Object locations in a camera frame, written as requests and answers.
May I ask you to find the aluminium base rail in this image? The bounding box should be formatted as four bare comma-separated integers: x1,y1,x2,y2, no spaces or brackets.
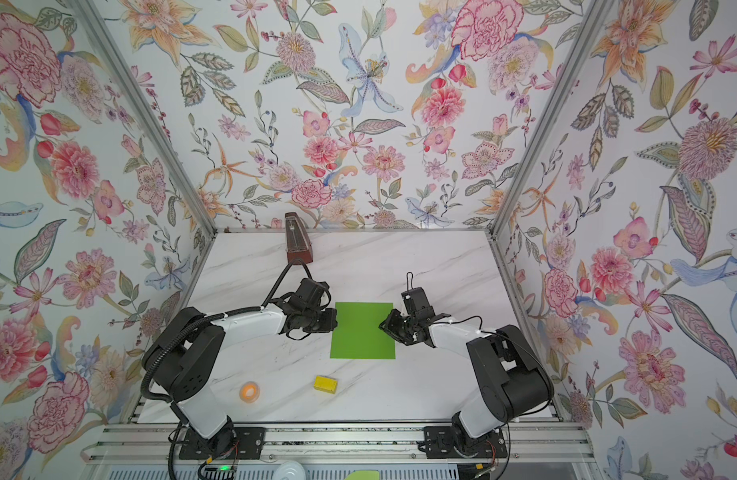
80,418,595,469

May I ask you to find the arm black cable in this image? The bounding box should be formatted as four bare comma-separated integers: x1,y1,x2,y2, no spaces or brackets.
433,314,484,334
261,262,314,308

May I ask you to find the brown wooden metronome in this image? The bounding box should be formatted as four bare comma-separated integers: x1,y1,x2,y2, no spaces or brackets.
284,212,314,264

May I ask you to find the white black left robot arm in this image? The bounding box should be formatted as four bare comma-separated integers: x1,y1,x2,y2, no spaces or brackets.
140,278,336,448

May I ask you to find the aluminium frame post right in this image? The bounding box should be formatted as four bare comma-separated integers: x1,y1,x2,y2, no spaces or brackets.
489,1,611,239

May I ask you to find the green square paper sheet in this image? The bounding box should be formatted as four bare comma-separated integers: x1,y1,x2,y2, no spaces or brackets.
330,302,396,360

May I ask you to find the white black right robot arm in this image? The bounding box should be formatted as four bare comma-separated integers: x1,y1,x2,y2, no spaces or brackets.
379,287,554,445

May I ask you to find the yellow sponge block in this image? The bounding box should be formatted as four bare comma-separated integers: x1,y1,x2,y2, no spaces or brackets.
314,375,338,394

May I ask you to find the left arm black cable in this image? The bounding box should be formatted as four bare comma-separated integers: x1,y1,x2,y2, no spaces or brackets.
261,262,314,308

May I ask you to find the aluminium frame post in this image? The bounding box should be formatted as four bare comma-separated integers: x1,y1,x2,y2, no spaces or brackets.
64,0,218,236
489,1,611,239

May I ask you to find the aluminium frame post left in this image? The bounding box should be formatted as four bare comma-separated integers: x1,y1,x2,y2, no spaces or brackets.
64,0,218,236

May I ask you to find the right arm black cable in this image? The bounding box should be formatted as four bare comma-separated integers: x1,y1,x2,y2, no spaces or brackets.
433,314,484,334

